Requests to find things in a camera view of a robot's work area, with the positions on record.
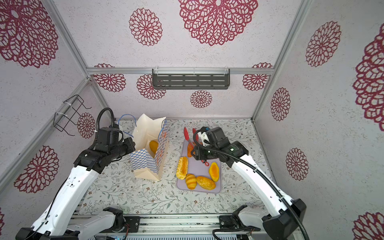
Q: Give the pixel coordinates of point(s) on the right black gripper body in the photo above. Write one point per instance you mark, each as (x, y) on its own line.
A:
(206, 154)

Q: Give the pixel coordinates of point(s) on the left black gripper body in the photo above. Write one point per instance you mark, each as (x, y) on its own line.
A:
(123, 149)

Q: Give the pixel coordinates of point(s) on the red silicone steel tongs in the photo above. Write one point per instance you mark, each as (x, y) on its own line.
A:
(186, 135)

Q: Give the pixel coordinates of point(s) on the yellow braided fake bread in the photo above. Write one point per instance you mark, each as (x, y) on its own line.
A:
(182, 168)

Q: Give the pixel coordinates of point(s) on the checkered paper bread bag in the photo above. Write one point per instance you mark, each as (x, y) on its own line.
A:
(145, 164)

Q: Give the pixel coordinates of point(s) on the long brown fake loaf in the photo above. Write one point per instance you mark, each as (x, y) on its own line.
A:
(154, 146)

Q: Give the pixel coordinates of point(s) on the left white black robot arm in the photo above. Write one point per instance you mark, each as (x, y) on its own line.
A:
(54, 224)

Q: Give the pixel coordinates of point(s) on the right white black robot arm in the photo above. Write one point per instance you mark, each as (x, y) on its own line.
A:
(283, 214)

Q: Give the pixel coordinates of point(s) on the orange croissant fake bread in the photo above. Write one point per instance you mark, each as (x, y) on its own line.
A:
(190, 150)

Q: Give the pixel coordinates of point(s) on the yellow orange oval bread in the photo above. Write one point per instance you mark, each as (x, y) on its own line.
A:
(214, 172)

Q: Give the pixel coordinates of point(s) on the golden oval fake roll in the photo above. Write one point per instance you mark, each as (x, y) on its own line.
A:
(206, 183)

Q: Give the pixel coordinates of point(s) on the small striped fake croissant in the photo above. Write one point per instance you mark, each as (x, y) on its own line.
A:
(191, 181)

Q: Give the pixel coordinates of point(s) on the black wire wall rack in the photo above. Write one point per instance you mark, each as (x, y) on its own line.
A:
(65, 117)

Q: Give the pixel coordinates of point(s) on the grey metal wall shelf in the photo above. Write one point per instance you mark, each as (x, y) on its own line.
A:
(191, 80)

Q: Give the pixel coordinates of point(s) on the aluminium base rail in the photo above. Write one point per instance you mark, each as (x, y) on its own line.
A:
(179, 227)

